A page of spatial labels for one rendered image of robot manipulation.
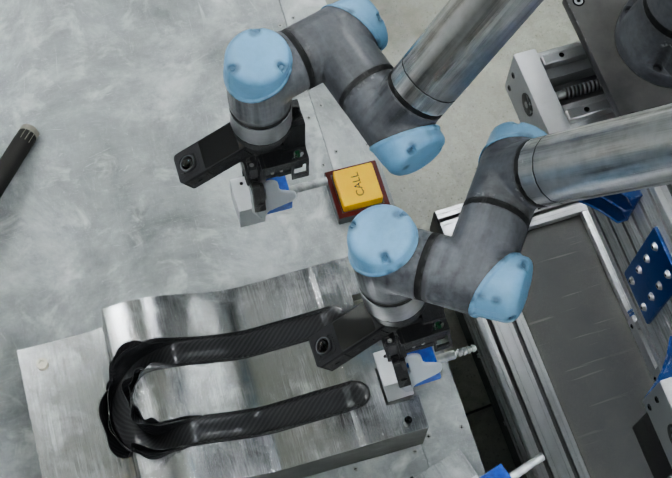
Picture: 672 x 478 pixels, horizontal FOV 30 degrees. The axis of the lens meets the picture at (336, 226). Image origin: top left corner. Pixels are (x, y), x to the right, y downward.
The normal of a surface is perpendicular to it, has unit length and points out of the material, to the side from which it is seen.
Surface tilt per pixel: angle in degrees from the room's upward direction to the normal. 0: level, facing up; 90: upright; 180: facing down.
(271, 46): 0
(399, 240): 12
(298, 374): 4
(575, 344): 0
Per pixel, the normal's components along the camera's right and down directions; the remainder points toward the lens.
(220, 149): -0.48, -0.25
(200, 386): 0.47, -0.47
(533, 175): -0.76, 0.25
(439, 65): -0.37, 0.47
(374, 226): -0.14, -0.48
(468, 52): -0.09, 0.65
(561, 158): -0.82, -0.10
